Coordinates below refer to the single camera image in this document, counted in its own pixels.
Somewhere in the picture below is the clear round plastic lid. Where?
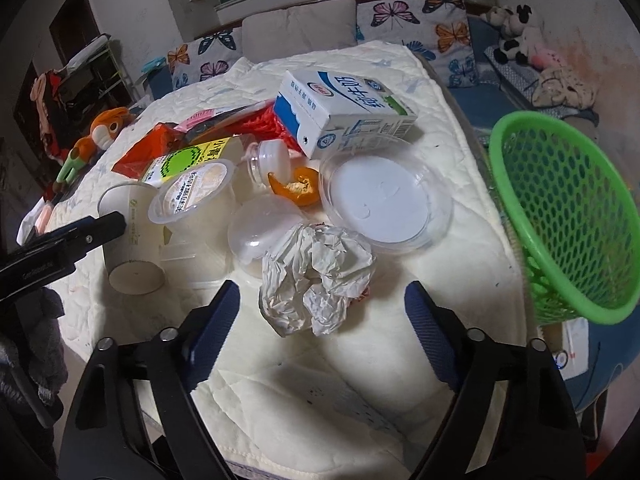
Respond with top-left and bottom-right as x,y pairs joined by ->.
319,136 -> 454,255

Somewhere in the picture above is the orange fox plush toy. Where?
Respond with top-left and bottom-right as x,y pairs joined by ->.
52,106 -> 134,193

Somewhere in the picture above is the small clear plastic bottle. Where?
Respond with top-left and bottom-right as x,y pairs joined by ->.
243,139 -> 292,186

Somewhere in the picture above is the orange peel piece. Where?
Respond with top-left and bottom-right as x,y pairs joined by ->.
268,166 -> 320,207

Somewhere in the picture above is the sealed jelly cup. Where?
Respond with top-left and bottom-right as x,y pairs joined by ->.
148,159 -> 236,226

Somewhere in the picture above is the white blue milk carton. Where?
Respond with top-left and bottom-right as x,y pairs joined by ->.
273,70 -> 418,160

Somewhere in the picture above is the crumpled white paper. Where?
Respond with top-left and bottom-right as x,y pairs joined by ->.
258,223 -> 376,338

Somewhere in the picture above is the green plastic mesh basket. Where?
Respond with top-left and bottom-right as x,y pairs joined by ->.
488,112 -> 639,325

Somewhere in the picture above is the clear dome lid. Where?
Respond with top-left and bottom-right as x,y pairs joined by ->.
228,195 -> 305,266

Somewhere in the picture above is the left butterfly pillow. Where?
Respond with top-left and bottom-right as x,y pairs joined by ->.
166,27 -> 242,90

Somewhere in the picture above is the orange snack wrapper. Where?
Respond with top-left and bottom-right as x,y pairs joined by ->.
112,122 -> 186,180

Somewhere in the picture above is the blue sofa cover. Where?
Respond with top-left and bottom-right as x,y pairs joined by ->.
447,14 -> 601,146

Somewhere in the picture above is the red foam fruit net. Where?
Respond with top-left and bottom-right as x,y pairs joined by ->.
188,104 -> 306,154

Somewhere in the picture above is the pink plush toy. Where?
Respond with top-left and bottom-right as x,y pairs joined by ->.
528,48 -> 567,72

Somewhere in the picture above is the grey pillow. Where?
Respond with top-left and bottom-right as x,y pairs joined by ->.
241,0 -> 357,63

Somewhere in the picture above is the black white cow plush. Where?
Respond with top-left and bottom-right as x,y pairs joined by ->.
480,3 -> 542,65

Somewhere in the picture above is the right butterfly pillow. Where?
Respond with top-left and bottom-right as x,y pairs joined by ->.
356,0 -> 478,88

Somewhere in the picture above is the white paper cup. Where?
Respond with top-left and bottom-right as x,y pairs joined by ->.
98,182 -> 165,296

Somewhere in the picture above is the butterfly pillow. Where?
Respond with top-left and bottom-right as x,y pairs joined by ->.
166,27 -> 242,90
356,0 -> 478,88

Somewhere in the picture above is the yellow green juice bottle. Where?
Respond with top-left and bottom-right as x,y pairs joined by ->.
140,134 -> 256,188

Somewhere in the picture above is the beige spotted cloth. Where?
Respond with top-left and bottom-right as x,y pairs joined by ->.
532,66 -> 597,110

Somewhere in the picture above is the dark storage shelf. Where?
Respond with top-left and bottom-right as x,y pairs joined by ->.
29,34 -> 134,164

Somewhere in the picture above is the white quilted blanket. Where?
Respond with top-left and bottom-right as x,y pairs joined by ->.
50,41 -> 526,479

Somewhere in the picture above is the pink snack wrapper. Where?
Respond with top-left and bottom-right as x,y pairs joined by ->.
174,99 -> 274,136

